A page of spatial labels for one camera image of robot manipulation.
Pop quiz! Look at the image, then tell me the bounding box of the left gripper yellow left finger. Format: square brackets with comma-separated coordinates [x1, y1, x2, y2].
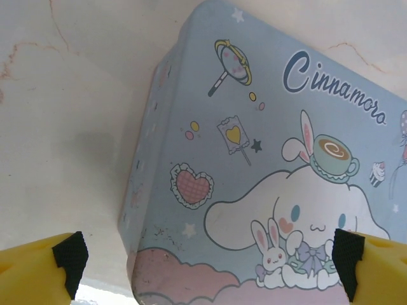
[0, 231, 89, 305]

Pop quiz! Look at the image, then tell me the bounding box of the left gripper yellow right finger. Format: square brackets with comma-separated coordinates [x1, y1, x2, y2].
[331, 227, 407, 305]

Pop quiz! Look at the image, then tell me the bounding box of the pastel cartoon tin box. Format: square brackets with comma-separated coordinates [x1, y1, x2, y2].
[118, 0, 407, 305]

